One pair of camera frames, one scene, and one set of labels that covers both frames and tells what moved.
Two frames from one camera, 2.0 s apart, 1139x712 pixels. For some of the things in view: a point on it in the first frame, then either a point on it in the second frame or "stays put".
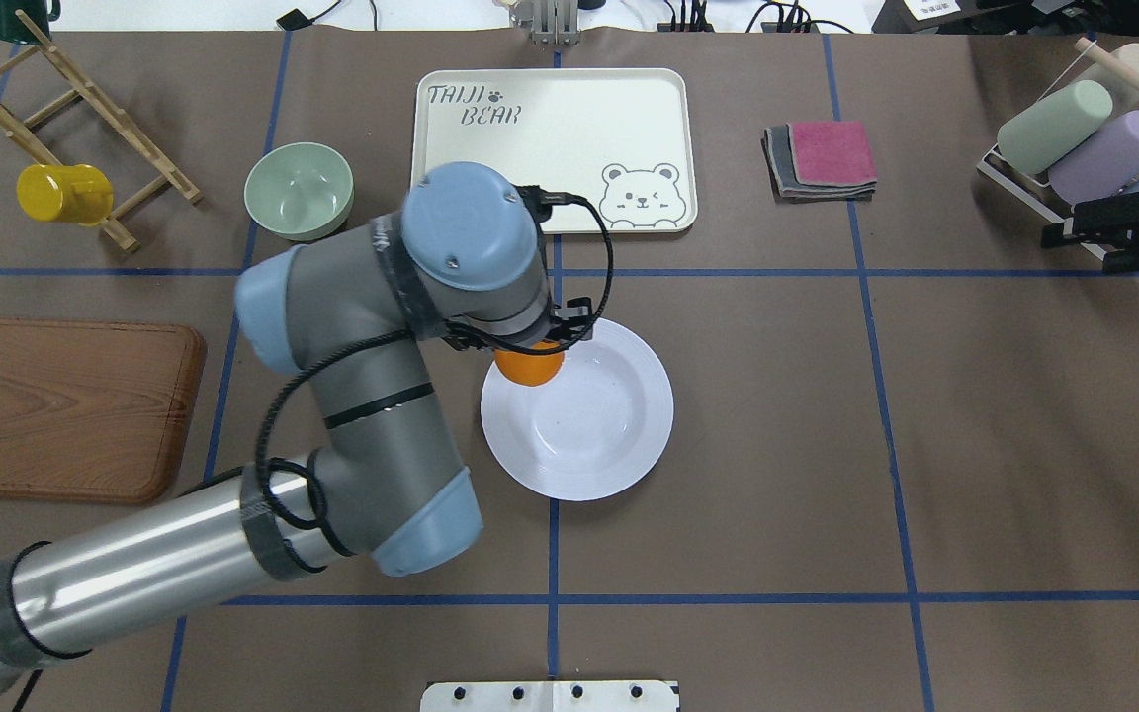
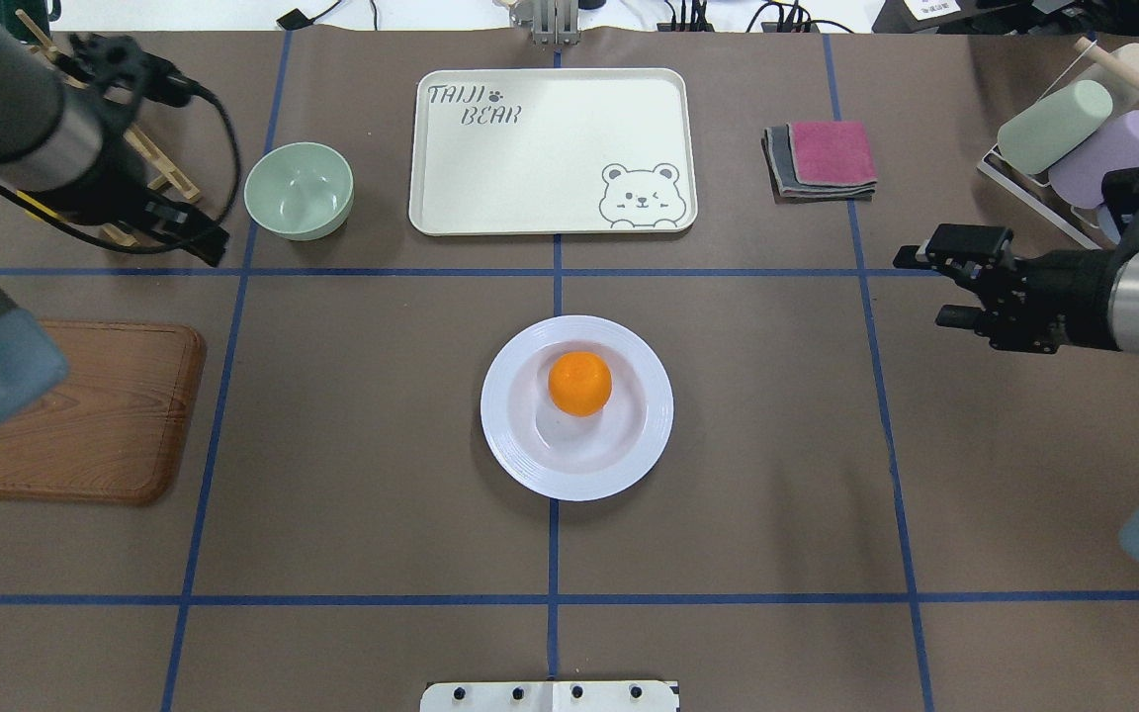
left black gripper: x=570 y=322 to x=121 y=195
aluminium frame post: x=555 y=22 stays put
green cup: x=1033 y=139 stays put
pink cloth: x=832 y=153 stays put
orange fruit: x=530 y=370 to x=579 y=383
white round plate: x=591 y=431 stays put
